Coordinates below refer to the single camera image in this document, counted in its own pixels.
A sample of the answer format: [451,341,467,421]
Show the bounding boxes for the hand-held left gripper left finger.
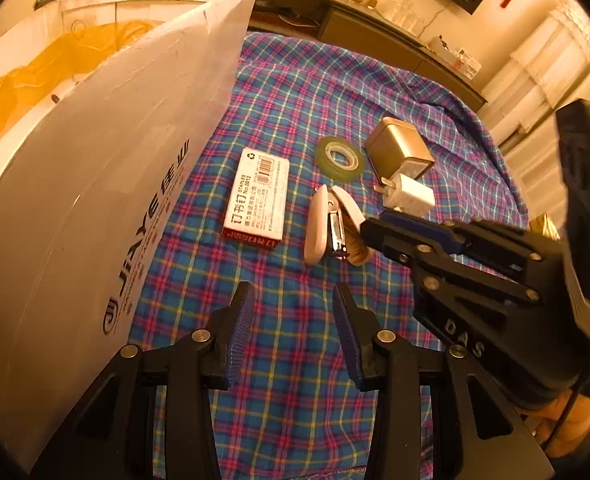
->
[30,281,257,480]

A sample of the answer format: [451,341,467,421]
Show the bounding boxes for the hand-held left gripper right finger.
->
[332,282,556,480]

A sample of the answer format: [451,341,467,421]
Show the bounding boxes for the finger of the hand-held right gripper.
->
[378,210,557,274]
[359,216,544,307]

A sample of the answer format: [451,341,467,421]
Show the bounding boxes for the white charger plug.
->
[373,172,436,217]

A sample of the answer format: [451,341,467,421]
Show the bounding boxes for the beige stapler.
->
[303,185,376,267]

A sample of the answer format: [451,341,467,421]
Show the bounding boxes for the white and red staple box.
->
[221,147,291,250]

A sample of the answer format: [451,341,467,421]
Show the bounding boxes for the white cardboard box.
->
[0,0,259,476]

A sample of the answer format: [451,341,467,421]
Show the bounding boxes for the person's right hand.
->
[522,392,590,458]

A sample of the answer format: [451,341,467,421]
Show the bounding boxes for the gold foil wrapper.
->
[528,214,561,241]

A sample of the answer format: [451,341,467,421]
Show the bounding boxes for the beige curtains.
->
[500,45,590,221]

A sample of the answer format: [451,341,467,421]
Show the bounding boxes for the gold metal tin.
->
[365,116,435,181]

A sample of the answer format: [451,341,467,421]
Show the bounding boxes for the green tape roll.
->
[316,136,366,177]

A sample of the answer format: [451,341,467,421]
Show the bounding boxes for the plaid blanket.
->
[125,30,531,480]

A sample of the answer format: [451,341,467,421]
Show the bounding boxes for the air conditioner with lace cover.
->
[475,0,590,151]

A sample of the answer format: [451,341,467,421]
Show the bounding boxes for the white storage tray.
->
[427,35,478,78]

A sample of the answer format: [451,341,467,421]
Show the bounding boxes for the grey tv cabinet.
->
[135,0,487,111]

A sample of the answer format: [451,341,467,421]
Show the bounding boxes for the clear glass cups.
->
[380,0,426,36]

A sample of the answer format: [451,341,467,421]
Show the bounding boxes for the black cable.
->
[545,387,578,458]

